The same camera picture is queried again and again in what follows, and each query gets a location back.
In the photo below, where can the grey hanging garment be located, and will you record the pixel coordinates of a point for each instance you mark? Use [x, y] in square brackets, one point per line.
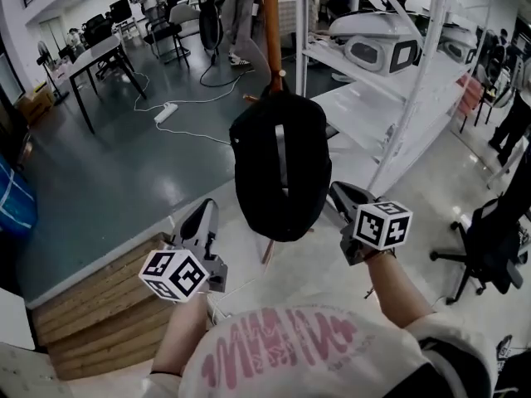
[240, 15]

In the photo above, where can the black frame chair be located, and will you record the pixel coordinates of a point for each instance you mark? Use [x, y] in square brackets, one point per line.
[182, 17]

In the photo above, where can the black backpack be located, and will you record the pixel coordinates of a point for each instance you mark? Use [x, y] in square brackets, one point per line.
[261, 160]

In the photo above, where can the white table black legs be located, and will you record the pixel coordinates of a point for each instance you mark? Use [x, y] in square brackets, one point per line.
[93, 54]

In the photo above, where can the table with checked cloth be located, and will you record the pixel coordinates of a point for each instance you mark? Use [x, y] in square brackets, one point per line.
[287, 15]

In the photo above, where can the pink chair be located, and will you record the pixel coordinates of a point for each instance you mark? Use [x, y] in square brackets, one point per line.
[471, 93]

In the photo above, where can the cardboard box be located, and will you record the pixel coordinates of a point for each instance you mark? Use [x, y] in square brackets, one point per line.
[35, 104]

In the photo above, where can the person's left forearm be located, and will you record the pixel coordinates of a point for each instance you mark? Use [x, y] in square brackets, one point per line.
[182, 334]

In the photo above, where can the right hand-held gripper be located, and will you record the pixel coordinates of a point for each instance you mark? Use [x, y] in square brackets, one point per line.
[381, 228]

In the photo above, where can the person's right forearm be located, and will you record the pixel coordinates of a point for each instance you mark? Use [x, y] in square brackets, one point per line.
[394, 288]

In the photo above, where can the person's cream printed shirt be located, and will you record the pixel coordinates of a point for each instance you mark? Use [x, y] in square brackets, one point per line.
[311, 363]

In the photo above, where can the beige filing cabinet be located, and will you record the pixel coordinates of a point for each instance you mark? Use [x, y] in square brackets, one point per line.
[29, 371]

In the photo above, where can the black office chair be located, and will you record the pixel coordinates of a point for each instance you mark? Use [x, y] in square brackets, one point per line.
[97, 29]
[493, 239]

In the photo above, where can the white metal shelving unit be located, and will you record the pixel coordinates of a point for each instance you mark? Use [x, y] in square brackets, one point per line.
[361, 110]

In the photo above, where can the wooden step platform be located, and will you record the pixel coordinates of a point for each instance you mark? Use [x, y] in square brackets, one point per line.
[103, 305]

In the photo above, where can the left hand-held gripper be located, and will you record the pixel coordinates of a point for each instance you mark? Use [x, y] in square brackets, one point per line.
[182, 276]

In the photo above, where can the black pedestal fan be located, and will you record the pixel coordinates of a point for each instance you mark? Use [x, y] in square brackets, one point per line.
[42, 52]

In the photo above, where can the black floor fan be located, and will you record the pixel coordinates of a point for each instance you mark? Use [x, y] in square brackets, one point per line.
[210, 27]

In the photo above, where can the blue wrapped bundle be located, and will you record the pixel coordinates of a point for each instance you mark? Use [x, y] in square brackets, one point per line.
[16, 201]

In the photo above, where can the wooden coat stand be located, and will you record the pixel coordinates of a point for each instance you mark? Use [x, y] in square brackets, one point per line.
[271, 35]

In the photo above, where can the white cabinet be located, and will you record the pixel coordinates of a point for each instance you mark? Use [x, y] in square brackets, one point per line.
[16, 317]

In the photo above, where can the long white power strip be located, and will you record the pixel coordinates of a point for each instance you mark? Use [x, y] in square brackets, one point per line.
[165, 113]

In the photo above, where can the black monitor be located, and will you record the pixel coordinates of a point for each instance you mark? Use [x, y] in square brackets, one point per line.
[120, 10]

